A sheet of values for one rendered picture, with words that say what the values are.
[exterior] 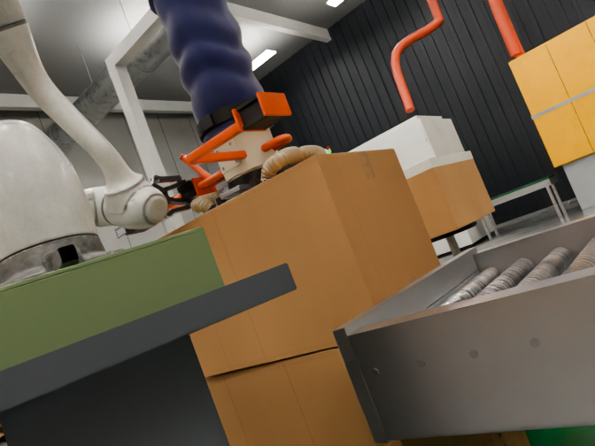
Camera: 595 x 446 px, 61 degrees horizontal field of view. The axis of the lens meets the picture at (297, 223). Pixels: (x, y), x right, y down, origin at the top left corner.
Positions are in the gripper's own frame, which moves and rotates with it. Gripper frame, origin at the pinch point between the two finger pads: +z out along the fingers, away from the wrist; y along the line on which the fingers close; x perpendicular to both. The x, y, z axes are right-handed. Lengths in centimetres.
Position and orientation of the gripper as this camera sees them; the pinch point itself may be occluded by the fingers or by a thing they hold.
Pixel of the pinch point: (195, 190)
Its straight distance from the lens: 163.9
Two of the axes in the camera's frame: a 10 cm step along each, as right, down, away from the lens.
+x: 7.0, -3.3, -6.3
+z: 6.1, -1.7, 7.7
